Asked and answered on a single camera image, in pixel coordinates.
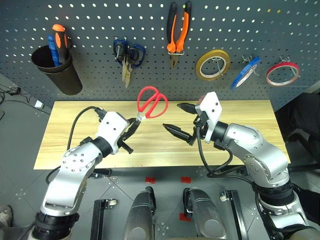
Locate orange black screwdriver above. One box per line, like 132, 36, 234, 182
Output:
51, 23, 74, 65

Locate black caster frame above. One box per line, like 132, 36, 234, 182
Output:
89, 198, 119, 240
219, 189, 247, 240

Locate black floor cables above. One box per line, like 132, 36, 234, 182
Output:
0, 83, 38, 107

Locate silver left robot foot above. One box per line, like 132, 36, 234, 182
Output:
123, 185, 157, 240

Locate black table clamp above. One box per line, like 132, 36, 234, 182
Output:
87, 168, 113, 179

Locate metal pegboard hook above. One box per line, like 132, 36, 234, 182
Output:
279, 55, 301, 79
240, 55, 259, 76
210, 56, 225, 76

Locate red tape roll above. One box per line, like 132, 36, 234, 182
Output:
265, 61, 301, 88

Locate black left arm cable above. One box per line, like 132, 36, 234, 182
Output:
66, 106, 106, 151

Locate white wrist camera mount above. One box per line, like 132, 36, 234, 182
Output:
95, 111, 129, 155
195, 91, 224, 144

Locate blue handled screwdriver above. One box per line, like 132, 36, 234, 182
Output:
47, 34, 62, 68

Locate grey metal pegboard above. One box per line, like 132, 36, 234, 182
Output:
0, 0, 320, 114

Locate red handled scissors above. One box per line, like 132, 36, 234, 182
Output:
136, 85, 169, 122

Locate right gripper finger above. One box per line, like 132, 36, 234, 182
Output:
176, 102, 200, 116
162, 123, 196, 147

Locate yellow tape roll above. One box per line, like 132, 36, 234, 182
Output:
195, 49, 231, 82

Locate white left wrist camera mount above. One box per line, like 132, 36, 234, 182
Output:
95, 111, 129, 155

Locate silver robot foot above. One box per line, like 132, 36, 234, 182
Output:
182, 187, 229, 239
123, 185, 157, 240

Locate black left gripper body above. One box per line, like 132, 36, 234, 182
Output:
117, 118, 134, 155

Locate orange black pliers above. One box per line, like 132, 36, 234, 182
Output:
166, 0, 193, 70

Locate black chair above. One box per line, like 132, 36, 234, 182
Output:
274, 91, 320, 172

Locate wooden table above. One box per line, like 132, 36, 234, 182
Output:
33, 99, 292, 171

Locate blue black scissors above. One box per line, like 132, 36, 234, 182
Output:
112, 37, 147, 90

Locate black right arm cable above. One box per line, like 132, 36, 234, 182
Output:
193, 124, 254, 179

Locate blue tape roll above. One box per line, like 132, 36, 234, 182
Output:
229, 56, 262, 91

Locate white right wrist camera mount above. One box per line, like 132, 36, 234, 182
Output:
195, 91, 224, 144

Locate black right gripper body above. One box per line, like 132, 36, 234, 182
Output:
192, 110, 210, 145

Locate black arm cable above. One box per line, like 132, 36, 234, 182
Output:
193, 124, 254, 179
66, 106, 106, 151

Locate black cup holder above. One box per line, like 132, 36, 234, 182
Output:
30, 44, 84, 96

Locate grey shoe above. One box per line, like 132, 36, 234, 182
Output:
0, 204, 14, 229

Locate silver right robot foot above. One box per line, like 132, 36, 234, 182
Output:
182, 187, 229, 239

